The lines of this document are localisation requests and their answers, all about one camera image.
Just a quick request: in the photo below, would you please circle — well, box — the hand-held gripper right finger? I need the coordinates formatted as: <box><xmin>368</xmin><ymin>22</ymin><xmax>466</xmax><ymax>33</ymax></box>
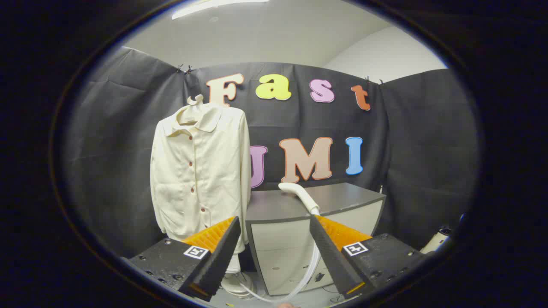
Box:
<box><xmin>309</xmin><ymin>214</ymin><xmax>429</xmax><ymax>300</ymax></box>

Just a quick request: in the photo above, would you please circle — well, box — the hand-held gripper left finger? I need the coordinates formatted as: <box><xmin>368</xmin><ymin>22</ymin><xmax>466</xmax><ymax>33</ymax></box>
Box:
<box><xmin>128</xmin><ymin>216</ymin><xmax>242</xmax><ymax>302</ymax></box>

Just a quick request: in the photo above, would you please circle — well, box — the cream button-up shirt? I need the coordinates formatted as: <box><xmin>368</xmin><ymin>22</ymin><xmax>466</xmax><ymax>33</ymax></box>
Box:
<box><xmin>150</xmin><ymin>102</ymin><xmax>252</xmax><ymax>255</ymax></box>

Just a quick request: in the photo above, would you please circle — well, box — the white round stand base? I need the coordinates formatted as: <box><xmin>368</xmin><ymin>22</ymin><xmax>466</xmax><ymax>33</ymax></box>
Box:
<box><xmin>220</xmin><ymin>273</ymin><xmax>258</xmax><ymax>296</ymax></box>

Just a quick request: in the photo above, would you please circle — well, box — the grey and white cabinet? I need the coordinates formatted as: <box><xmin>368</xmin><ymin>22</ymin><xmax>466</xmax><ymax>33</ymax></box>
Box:
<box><xmin>245</xmin><ymin>183</ymin><xmax>387</xmax><ymax>296</ymax></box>

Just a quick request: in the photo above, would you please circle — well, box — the white cylindrical device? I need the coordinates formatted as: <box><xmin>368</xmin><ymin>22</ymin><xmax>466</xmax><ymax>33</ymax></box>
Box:
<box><xmin>420</xmin><ymin>227</ymin><xmax>453</xmax><ymax>255</ymax></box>

